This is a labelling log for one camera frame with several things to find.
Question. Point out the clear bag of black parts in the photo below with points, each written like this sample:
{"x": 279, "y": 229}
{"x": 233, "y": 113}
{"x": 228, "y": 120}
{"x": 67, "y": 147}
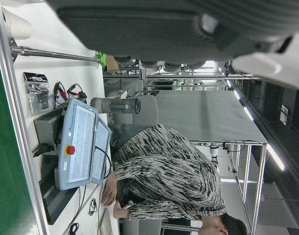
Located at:
{"x": 38, "y": 93}

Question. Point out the ceiling light strip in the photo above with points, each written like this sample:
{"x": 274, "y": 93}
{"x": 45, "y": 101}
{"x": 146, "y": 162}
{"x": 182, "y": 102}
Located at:
{"x": 275, "y": 156}
{"x": 236, "y": 94}
{"x": 248, "y": 113}

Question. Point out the small blue teach pendant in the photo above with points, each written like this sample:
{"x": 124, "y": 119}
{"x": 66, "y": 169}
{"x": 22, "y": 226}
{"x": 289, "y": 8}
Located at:
{"x": 101, "y": 151}

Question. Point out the grey office chair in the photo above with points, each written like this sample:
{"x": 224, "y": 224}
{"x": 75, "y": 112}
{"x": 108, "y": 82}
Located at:
{"x": 144, "y": 107}

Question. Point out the metal rod with flange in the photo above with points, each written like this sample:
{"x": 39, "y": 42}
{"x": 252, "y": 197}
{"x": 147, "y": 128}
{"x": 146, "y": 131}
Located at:
{"x": 54, "y": 54}

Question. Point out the aluminium frame structure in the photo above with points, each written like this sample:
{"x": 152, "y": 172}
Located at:
{"x": 262, "y": 166}

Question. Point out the large blue teach pendant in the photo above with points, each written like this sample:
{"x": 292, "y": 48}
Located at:
{"x": 79, "y": 147}

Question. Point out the green belt conveyor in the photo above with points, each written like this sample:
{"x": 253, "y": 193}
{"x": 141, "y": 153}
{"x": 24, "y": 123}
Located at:
{"x": 7, "y": 147}

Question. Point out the person in mottled sweater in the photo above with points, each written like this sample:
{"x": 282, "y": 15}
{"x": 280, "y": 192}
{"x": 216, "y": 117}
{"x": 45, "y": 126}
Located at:
{"x": 169, "y": 171}

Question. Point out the green plastic clamp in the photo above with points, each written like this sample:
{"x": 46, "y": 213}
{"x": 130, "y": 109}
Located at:
{"x": 101, "y": 58}

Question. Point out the grey fabric screen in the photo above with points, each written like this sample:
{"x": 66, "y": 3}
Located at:
{"x": 208, "y": 115}

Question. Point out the grey control box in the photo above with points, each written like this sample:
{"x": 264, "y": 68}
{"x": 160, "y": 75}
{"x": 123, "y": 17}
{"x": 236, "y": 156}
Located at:
{"x": 45, "y": 127}

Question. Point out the black finned power unit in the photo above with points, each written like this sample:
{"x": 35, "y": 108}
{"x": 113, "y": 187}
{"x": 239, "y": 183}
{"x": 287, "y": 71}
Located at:
{"x": 56, "y": 200}

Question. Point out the white paper roll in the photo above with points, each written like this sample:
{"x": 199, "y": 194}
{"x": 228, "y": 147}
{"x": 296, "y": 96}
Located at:
{"x": 19, "y": 27}

